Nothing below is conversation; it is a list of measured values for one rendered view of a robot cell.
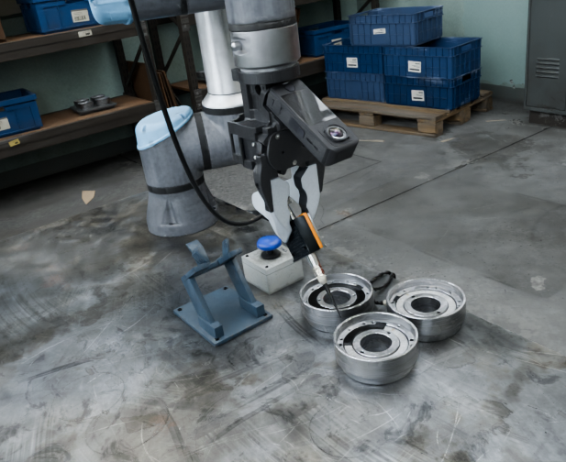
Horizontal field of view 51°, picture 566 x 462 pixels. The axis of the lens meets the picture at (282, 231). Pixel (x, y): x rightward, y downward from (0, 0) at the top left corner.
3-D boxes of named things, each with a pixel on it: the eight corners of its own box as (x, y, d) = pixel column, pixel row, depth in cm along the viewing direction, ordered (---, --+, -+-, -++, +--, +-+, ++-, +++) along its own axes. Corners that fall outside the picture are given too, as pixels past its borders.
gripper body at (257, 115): (280, 150, 79) (269, 57, 74) (323, 163, 72) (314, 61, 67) (232, 168, 75) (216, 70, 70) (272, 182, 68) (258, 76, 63)
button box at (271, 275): (304, 278, 98) (301, 251, 96) (269, 294, 94) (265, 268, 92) (275, 262, 104) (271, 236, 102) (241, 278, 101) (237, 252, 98)
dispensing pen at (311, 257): (340, 318, 71) (279, 192, 73) (323, 324, 75) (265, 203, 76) (353, 311, 73) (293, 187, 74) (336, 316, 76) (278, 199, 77)
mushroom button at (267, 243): (289, 265, 97) (285, 237, 95) (269, 274, 95) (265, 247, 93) (274, 258, 100) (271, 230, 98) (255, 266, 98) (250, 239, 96)
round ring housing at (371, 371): (414, 393, 70) (413, 365, 68) (327, 383, 74) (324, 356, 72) (423, 340, 79) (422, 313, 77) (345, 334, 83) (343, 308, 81)
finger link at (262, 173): (284, 203, 74) (283, 134, 71) (294, 207, 73) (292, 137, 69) (253, 212, 71) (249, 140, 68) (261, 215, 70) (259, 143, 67)
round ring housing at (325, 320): (331, 345, 81) (328, 320, 79) (288, 313, 89) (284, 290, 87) (390, 314, 85) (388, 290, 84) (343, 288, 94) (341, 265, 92)
